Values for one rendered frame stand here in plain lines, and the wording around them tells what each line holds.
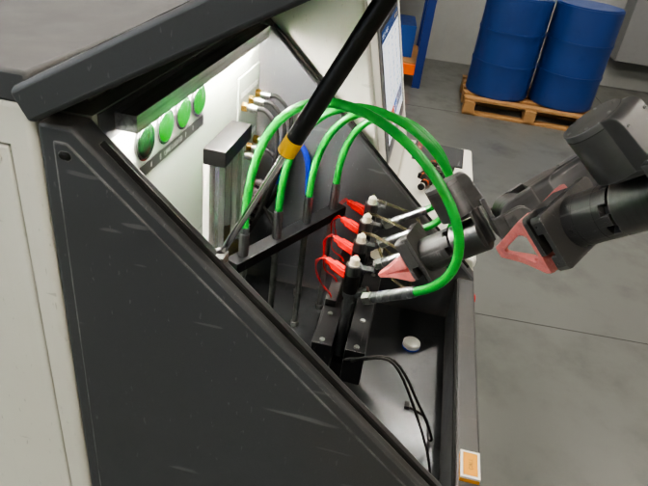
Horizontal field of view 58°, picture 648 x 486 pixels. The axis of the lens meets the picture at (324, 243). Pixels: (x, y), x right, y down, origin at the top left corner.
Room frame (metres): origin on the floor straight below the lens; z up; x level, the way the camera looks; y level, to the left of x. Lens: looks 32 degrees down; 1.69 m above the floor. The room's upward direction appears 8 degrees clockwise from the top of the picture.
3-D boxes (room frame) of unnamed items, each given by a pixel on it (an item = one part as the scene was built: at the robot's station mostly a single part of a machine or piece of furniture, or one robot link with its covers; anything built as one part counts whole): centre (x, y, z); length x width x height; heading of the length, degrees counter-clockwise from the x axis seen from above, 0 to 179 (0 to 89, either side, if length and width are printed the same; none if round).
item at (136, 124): (0.88, 0.20, 1.43); 0.54 x 0.03 x 0.02; 173
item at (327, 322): (0.96, -0.07, 0.91); 0.34 x 0.10 x 0.15; 173
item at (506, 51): (5.63, -1.73, 0.51); 1.20 x 0.85 x 1.02; 84
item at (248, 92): (1.12, 0.17, 1.20); 0.13 x 0.03 x 0.31; 173
